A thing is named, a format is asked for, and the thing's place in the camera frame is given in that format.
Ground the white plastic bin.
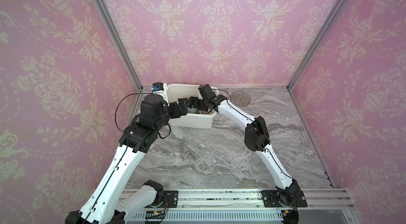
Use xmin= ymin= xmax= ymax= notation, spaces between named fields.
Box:
xmin=163 ymin=83 xmax=217 ymax=129

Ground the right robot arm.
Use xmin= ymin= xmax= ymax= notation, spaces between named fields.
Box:
xmin=188 ymin=84 xmax=301 ymax=207

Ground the left corner aluminium post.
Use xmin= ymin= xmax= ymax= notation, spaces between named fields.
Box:
xmin=93 ymin=0 xmax=143 ymax=91

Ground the aluminium front rail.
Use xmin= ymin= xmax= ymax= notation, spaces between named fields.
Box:
xmin=119 ymin=188 xmax=362 ymax=224

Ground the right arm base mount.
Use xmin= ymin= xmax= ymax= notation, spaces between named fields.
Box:
xmin=260 ymin=190 xmax=308 ymax=208

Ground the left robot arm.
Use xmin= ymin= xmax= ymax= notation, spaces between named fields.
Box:
xmin=65 ymin=94 xmax=188 ymax=224

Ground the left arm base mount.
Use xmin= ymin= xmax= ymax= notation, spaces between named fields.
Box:
xmin=150 ymin=190 xmax=179 ymax=208

